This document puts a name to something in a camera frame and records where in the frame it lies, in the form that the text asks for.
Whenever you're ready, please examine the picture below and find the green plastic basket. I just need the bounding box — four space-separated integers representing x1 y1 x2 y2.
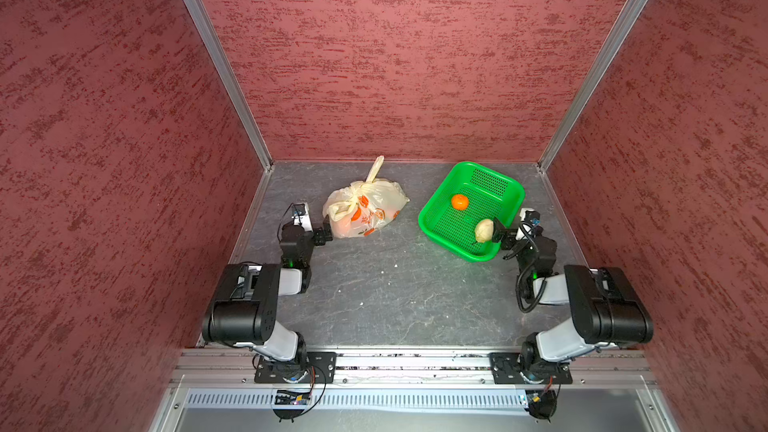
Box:
418 161 526 262

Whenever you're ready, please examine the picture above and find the printed translucent plastic bag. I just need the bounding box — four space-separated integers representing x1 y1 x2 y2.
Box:
322 156 410 239

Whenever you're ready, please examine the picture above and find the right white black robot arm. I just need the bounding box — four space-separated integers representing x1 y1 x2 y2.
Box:
489 211 654 385

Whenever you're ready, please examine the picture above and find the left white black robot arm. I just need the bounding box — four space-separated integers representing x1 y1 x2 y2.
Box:
201 203 337 385

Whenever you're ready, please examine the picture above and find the beige bumpy round fruit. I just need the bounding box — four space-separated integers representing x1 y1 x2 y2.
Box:
474 219 495 243

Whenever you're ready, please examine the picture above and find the small orange tangerine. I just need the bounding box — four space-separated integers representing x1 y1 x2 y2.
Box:
451 194 470 211

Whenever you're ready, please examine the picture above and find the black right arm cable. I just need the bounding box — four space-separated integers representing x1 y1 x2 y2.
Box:
515 224 548 314

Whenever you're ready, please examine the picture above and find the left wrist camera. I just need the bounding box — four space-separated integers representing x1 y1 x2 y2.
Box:
289 202 313 232

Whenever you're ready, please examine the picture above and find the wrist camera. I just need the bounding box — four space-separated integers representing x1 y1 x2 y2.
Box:
519 207 541 227
289 202 313 232

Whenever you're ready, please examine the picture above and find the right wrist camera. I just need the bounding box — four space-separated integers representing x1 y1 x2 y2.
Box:
519 207 541 227

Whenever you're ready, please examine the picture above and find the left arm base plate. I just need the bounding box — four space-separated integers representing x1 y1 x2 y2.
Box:
253 351 338 385

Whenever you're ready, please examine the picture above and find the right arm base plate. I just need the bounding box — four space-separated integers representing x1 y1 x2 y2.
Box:
488 352 573 386

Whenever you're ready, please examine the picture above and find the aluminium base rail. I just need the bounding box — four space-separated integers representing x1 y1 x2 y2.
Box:
170 346 659 390

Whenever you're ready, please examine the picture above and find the right aluminium corner post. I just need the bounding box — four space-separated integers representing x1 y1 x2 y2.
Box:
538 0 649 175

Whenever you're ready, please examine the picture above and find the aluminium corner post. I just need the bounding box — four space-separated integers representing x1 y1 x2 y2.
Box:
538 0 649 175
182 0 274 173

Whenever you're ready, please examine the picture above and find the left aluminium corner post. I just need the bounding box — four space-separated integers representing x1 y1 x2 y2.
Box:
182 0 274 173

